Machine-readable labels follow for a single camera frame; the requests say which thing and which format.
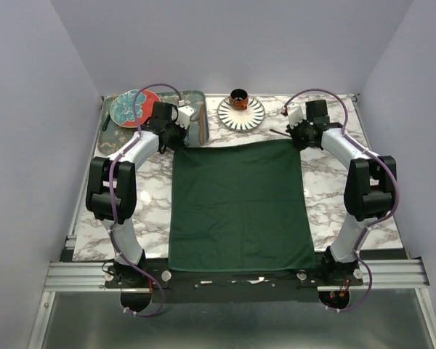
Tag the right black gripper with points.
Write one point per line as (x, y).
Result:
(299, 145)

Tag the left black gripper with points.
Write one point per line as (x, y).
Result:
(182, 131)

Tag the dark green cloth napkin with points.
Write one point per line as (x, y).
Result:
(239, 208)

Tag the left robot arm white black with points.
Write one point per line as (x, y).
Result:
(111, 193)

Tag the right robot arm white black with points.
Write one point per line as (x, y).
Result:
(369, 193)

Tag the black spoon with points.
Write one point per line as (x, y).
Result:
(285, 134)

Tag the brown wooden knife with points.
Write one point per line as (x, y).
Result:
(203, 126)

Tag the red and teal plate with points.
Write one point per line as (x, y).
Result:
(121, 108)

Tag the white striped saucer plate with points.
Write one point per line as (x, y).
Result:
(241, 121)

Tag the floral teal serving tray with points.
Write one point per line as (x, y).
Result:
(115, 137)

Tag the brown glazed cup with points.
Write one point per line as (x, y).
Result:
(239, 99)

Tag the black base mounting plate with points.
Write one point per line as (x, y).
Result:
(158, 283)

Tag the green handled utensil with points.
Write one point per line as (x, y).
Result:
(106, 122)

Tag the aluminium frame rail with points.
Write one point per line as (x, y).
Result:
(88, 277)

